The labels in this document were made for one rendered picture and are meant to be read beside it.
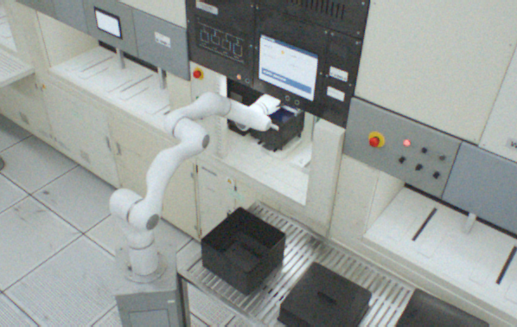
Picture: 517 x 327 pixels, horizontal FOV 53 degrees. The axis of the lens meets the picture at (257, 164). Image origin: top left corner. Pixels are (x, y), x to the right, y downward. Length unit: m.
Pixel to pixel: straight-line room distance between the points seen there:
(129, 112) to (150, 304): 1.27
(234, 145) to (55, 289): 1.42
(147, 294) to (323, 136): 1.03
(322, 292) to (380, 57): 0.96
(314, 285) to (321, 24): 1.06
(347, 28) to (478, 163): 0.67
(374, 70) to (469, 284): 1.02
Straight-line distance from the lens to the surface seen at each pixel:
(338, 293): 2.26
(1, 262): 3.75
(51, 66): 3.83
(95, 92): 3.47
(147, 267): 2.39
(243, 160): 2.80
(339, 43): 2.02
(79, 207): 3.93
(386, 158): 2.14
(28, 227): 3.90
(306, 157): 2.79
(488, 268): 2.52
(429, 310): 2.12
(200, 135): 2.14
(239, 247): 2.50
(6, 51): 4.24
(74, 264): 3.58
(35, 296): 3.50
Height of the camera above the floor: 2.67
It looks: 40 degrees down
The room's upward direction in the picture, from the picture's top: 2 degrees clockwise
